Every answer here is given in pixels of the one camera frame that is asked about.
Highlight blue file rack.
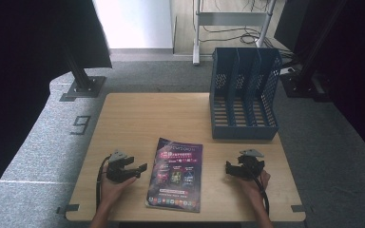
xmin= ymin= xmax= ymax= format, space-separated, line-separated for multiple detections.
xmin=208 ymin=47 xmax=284 ymax=142

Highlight person's right hand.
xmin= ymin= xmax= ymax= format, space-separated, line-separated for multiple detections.
xmin=236 ymin=169 xmax=272 ymax=204

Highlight white panel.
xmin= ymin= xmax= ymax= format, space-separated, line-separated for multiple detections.
xmin=92 ymin=0 xmax=175 ymax=50

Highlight white metal frame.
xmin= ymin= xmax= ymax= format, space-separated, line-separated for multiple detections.
xmin=192 ymin=0 xmax=279 ymax=67

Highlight black curtain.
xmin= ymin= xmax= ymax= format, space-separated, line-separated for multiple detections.
xmin=0 ymin=0 xmax=113 ymax=213
xmin=273 ymin=0 xmax=365 ymax=160

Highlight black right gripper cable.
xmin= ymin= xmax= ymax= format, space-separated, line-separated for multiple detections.
xmin=249 ymin=167 xmax=271 ymax=217

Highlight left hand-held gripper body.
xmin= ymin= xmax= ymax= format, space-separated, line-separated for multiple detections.
xmin=106 ymin=149 xmax=136 ymax=184

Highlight person's left hand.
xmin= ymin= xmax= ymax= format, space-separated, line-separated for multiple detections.
xmin=100 ymin=162 xmax=138 ymax=207

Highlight black floor cables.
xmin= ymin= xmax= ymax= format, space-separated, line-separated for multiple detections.
xmin=199 ymin=0 xmax=297 ymax=60

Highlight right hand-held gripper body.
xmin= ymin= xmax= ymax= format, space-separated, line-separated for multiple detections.
xmin=233 ymin=148 xmax=266 ymax=182

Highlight purple book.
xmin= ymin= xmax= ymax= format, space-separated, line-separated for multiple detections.
xmin=144 ymin=137 xmax=204 ymax=214

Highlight black metal stand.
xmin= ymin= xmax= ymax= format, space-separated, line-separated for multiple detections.
xmin=279 ymin=0 xmax=350 ymax=103
xmin=64 ymin=47 xmax=107 ymax=99

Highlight white power strip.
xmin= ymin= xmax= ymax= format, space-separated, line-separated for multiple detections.
xmin=279 ymin=66 xmax=297 ymax=76

